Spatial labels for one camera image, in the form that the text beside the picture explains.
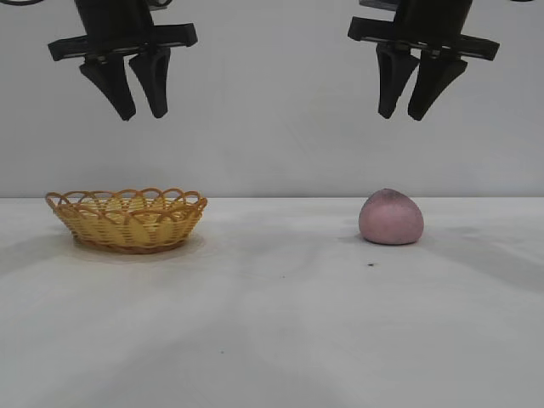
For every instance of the pink peach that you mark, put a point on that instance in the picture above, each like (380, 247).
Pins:
(391, 219)

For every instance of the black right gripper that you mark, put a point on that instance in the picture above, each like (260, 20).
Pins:
(429, 21)

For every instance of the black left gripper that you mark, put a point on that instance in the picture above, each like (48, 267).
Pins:
(112, 21)

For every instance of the yellow woven wicker basket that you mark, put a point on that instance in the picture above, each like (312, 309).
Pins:
(127, 225)

